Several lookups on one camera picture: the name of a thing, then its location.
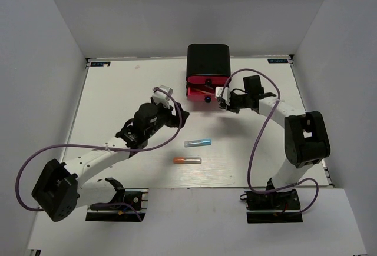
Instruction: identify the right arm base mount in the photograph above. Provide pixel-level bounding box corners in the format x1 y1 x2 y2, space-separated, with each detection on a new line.
240 189 303 224

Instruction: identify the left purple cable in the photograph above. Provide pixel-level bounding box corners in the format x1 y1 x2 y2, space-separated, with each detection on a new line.
15 88 183 222

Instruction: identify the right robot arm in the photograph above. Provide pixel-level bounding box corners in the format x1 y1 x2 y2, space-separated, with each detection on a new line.
215 75 330 208

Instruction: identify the orange capped lead case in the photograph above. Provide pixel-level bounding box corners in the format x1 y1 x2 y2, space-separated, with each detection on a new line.
173 157 202 165

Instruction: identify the red gel pen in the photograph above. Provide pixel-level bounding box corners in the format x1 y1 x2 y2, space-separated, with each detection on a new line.
190 88 211 94

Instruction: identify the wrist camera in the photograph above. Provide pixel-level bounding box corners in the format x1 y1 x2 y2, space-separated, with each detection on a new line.
215 87 230 105
151 85 173 109

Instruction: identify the blue capped lead case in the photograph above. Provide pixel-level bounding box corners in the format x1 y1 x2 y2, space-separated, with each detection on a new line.
184 139 212 148

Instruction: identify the white table board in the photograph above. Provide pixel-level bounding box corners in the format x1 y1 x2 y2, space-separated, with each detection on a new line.
52 54 336 189

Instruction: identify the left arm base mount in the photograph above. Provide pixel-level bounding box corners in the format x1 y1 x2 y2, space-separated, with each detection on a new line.
85 189 149 222

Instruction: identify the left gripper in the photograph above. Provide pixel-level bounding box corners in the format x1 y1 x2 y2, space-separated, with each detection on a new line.
145 96 189 139

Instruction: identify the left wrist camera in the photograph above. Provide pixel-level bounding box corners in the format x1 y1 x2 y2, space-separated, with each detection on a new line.
151 85 173 109

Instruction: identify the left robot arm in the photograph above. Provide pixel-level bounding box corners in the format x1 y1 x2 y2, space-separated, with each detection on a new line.
32 102 190 222

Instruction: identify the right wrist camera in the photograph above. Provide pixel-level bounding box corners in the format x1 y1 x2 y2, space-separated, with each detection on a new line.
215 87 230 105

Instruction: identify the pink drawer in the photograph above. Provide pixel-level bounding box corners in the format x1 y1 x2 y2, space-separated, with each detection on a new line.
186 84 216 103
186 75 229 86

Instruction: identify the black drawer cabinet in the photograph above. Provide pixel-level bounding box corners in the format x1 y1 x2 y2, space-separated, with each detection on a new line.
185 43 232 92

